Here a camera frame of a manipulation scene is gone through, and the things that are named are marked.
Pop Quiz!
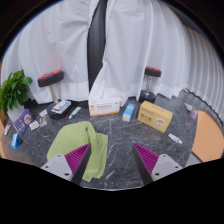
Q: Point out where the white paper card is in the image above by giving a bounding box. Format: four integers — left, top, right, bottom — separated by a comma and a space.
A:
38, 108, 49, 118

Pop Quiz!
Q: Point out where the white medicine card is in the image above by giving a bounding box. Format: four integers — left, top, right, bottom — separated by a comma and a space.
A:
28, 120, 41, 131

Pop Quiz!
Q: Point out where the green towel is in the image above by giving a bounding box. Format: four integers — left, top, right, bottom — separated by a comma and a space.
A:
46, 121, 109, 183

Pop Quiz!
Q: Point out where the yellow cardboard box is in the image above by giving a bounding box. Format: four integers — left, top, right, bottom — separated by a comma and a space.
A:
137, 100, 174, 134

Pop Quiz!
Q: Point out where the white and orange box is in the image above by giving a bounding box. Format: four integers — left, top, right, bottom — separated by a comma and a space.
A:
87, 96, 123, 117

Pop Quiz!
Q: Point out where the small white tube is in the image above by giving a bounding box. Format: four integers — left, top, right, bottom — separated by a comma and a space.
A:
167, 132, 184, 145

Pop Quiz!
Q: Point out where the small blue box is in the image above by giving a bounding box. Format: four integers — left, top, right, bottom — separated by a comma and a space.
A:
10, 132, 21, 150

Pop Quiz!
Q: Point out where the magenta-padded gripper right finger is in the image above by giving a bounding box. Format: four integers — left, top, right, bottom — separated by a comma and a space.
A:
130, 142, 184, 186

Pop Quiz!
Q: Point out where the white curtain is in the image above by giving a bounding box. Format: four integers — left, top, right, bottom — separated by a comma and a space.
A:
88, 0, 224, 121
1, 0, 101, 104

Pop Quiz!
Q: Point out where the small blue white carton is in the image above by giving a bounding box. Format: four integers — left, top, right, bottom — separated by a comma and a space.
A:
122, 103, 136, 123

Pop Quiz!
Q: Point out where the white ointment tube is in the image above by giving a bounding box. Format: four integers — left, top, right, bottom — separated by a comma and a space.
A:
68, 106, 82, 120

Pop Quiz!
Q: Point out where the black stool with red top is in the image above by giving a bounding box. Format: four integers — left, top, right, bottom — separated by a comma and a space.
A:
138, 66, 162, 104
37, 69, 73, 121

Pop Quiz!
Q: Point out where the small purple packet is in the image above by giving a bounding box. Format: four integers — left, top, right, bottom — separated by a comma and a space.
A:
184, 102, 199, 120

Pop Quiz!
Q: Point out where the white packet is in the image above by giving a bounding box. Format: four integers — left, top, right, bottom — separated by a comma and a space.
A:
3, 124, 12, 136

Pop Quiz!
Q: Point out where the green potted plant, white pot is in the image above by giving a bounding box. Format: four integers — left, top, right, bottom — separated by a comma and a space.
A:
0, 68, 34, 123

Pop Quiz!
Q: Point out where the pill blister pack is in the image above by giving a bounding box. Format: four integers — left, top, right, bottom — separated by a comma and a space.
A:
38, 116, 48, 127

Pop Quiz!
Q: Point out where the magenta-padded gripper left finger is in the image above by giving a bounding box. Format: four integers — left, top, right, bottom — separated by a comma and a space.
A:
39, 143, 92, 185

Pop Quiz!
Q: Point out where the purple cardboard box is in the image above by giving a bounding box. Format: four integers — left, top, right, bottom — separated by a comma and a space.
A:
12, 108, 34, 137

